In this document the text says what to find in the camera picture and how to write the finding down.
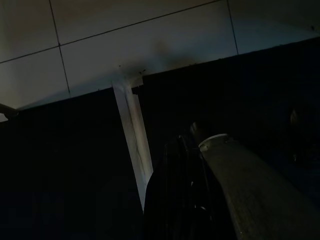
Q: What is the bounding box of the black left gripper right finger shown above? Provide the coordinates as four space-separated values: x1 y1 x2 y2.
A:
184 121 238 240

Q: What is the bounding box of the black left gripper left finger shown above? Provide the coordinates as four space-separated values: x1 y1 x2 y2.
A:
143 136 208 240

